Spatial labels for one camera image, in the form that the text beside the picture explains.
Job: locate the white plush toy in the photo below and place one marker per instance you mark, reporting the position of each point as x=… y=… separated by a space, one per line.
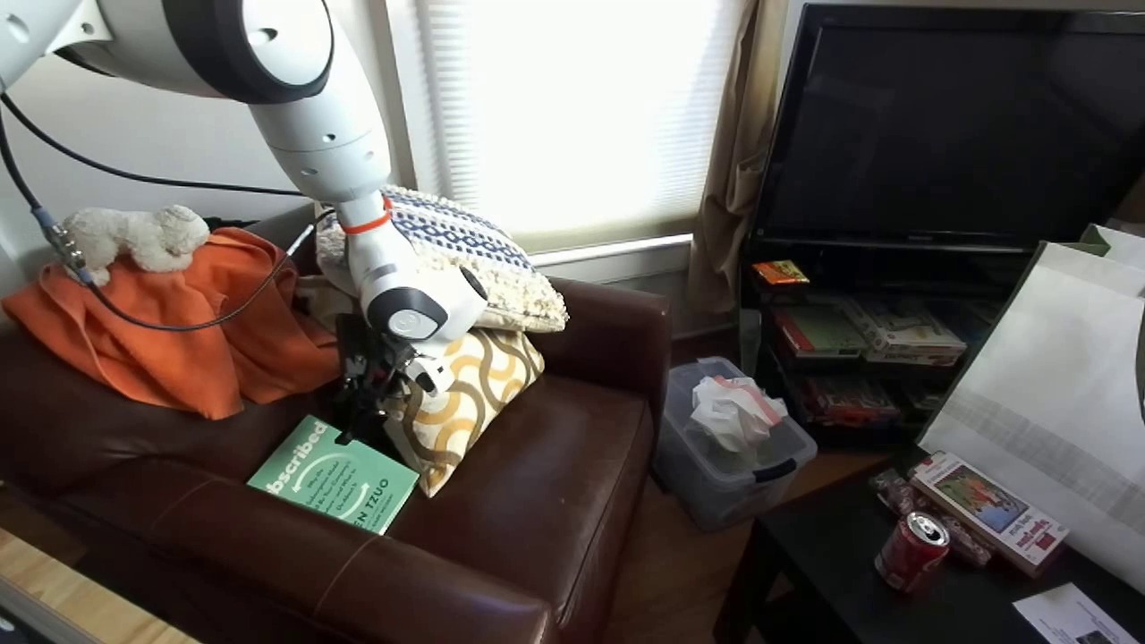
x=136 y=237

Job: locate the white red game box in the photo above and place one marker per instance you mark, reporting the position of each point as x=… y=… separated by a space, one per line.
x=988 y=507

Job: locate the teal paperback book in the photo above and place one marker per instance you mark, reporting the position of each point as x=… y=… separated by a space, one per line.
x=333 y=478

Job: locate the black flat screen television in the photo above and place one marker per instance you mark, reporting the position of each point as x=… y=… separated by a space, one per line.
x=953 y=129

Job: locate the red soda can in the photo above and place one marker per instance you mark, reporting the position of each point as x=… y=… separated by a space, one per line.
x=915 y=551

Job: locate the clear plastic storage bin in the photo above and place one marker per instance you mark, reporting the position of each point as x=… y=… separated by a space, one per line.
x=718 y=467

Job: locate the large white paper bag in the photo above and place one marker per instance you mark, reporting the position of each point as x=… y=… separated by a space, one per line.
x=1059 y=404

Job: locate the orange blanket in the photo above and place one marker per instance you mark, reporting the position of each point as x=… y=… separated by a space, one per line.
x=192 y=333

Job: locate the white paper sheet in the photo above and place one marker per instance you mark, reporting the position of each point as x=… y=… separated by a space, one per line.
x=1068 y=615

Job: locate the brown leather armchair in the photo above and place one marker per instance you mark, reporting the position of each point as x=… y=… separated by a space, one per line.
x=514 y=524

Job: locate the stack of board games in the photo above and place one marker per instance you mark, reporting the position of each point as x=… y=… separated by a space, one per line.
x=872 y=330

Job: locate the black side table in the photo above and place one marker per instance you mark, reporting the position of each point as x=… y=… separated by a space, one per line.
x=860 y=596

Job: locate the blue white knitted pillow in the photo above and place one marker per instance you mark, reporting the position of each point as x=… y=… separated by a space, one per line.
x=504 y=281

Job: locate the black tv stand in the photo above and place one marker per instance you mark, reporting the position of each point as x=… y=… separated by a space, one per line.
x=773 y=358

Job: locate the white window blind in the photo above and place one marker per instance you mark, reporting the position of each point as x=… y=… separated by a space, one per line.
x=574 y=110

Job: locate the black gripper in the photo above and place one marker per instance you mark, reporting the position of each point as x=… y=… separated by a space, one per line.
x=372 y=358

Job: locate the beige curtain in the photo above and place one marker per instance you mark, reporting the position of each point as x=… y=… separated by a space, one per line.
x=745 y=180

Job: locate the yellow wave pattern pillow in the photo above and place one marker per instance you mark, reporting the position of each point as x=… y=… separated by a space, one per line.
x=470 y=396

